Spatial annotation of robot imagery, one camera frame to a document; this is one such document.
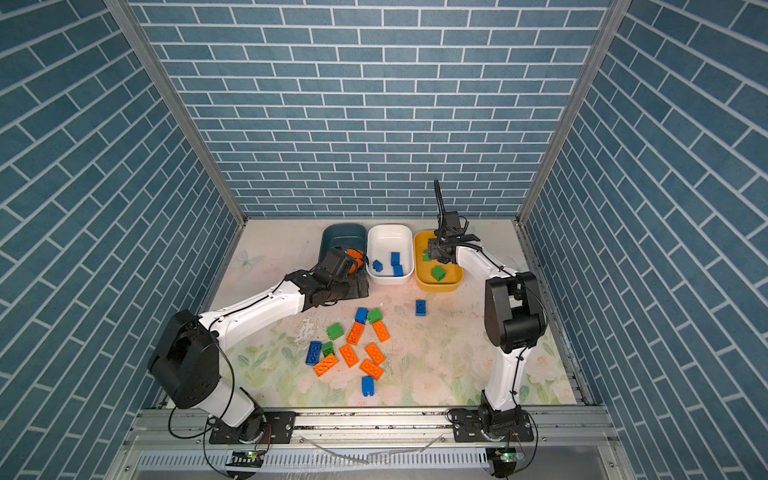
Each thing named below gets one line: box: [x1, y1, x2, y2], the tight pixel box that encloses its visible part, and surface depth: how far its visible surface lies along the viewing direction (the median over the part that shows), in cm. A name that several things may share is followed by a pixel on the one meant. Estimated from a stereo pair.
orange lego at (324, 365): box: [313, 354, 338, 377], surface depth 84 cm
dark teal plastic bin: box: [319, 223, 368, 262], surface depth 113 cm
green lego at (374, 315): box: [367, 307, 383, 325], surface depth 94 cm
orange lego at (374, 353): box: [364, 342, 386, 365], surface depth 88 cm
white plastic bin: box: [366, 224, 415, 285], surface depth 112 cm
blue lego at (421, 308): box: [416, 300, 427, 317], surface depth 96 cm
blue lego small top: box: [355, 307, 369, 325], surface depth 93 cm
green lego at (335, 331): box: [326, 322, 345, 341], surface depth 91 cm
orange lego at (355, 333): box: [346, 322, 365, 346], surface depth 91 cm
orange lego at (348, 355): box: [339, 344, 359, 368], surface depth 87 cm
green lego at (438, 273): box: [431, 266, 446, 282], surface depth 104 cm
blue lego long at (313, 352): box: [305, 340, 323, 366], surface depth 87 cm
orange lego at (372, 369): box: [360, 359, 384, 381], surface depth 85 cm
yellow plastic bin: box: [414, 230, 464, 292], surface depth 104 cm
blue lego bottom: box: [362, 376, 375, 397], surface depth 81 cm
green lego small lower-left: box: [322, 341, 335, 358], surface depth 88 cm
